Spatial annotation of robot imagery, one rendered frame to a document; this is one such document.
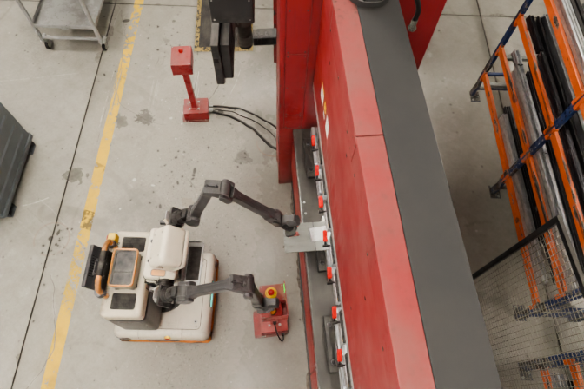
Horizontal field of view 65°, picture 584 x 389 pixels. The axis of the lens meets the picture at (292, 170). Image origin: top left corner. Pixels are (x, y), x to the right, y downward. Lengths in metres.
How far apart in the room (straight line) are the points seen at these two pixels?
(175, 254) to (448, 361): 1.50
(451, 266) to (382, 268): 0.21
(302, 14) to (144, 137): 2.41
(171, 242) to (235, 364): 1.47
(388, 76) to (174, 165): 2.79
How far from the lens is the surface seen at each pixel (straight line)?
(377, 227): 1.47
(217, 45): 2.81
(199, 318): 3.46
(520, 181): 4.07
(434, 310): 1.44
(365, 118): 1.65
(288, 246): 2.79
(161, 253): 2.44
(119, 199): 4.21
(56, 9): 5.29
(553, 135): 3.62
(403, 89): 1.76
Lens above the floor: 3.65
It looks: 62 degrees down
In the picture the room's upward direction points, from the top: 4 degrees clockwise
